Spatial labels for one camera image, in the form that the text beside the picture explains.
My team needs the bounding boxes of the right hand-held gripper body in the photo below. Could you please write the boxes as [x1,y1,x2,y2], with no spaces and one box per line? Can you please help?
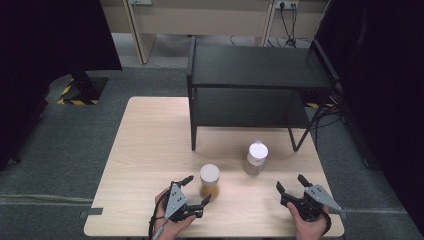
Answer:
[292,184,345,223]

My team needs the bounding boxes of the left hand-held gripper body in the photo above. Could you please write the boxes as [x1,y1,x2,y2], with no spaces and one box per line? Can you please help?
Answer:
[164,182,192,224]

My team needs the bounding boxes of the jar with orange-brown powder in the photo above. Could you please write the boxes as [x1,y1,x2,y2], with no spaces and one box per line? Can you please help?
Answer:
[198,163,221,201]

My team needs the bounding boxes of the jar with grey-beige powder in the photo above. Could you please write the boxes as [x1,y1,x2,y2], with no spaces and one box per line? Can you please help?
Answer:
[243,140,270,177]

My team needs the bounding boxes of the black metal shelf rack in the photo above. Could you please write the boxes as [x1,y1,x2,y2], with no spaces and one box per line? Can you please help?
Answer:
[186,35,342,153]

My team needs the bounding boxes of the person's left hand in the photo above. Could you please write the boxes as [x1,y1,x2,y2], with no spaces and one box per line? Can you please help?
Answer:
[153,188,198,240]

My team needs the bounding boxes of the person's right hand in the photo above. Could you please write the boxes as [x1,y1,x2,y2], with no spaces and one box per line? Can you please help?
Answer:
[286,201,331,240]

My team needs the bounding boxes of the black curtain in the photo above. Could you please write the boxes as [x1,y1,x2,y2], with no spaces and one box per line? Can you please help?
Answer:
[312,0,424,236]
[0,0,123,172]

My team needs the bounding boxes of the black stand with striped tape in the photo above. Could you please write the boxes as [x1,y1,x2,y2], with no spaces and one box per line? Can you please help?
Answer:
[55,69,110,107]

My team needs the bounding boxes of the beige office desk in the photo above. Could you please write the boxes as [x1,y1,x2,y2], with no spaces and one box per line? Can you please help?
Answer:
[99,0,332,65]

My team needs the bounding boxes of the left hand-held gripper cable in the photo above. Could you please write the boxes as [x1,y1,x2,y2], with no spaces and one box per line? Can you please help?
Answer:
[148,191,172,240]

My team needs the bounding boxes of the hand-held gripper cable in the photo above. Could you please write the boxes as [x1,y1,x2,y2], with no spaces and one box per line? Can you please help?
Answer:
[318,205,333,237]
[148,191,172,240]

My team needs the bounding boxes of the right hand-held gripper cable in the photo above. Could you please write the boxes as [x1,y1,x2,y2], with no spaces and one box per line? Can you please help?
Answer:
[318,205,333,237]

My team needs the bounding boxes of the black floor cables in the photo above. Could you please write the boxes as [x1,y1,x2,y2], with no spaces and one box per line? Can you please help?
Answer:
[303,99,345,138]

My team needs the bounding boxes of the grey table bracket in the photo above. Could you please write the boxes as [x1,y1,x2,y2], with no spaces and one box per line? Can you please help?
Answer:
[79,207,105,220]

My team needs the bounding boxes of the black power cables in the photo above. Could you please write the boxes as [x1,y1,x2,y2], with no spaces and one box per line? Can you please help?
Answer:
[266,3,313,49]

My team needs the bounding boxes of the wall outlet with black plugs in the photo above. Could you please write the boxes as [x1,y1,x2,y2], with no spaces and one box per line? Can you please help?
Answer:
[274,0,300,11]

